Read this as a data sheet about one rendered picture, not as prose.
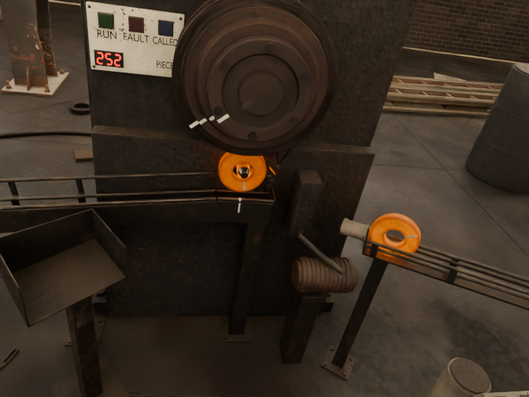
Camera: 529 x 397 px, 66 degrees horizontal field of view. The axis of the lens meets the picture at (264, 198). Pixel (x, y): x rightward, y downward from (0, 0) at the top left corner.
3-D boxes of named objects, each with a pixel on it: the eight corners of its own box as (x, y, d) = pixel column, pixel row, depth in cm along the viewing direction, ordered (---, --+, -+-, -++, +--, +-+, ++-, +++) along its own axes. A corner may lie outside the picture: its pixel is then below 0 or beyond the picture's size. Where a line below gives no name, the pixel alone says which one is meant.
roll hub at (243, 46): (325, 100, 117) (243, 150, 123) (276, 11, 102) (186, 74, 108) (331, 108, 113) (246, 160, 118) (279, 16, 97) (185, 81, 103)
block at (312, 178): (282, 220, 158) (295, 165, 145) (303, 220, 160) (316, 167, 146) (288, 237, 149) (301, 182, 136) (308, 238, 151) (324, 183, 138)
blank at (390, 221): (379, 255, 143) (378, 261, 140) (366, 217, 138) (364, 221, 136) (426, 250, 135) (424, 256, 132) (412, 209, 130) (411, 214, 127)
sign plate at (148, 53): (92, 67, 121) (86, 1, 111) (181, 76, 127) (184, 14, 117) (90, 69, 120) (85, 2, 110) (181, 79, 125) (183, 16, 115)
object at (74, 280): (35, 395, 144) (-10, 239, 105) (107, 356, 161) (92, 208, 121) (57, 443, 133) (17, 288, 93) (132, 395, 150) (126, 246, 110)
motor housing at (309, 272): (271, 340, 178) (294, 248, 149) (319, 339, 183) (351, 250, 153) (275, 368, 168) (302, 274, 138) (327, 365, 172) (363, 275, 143)
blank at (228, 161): (216, 148, 132) (216, 153, 129) (264, 144, 133) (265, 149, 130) (220, 188, 141) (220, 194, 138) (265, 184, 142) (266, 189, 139)
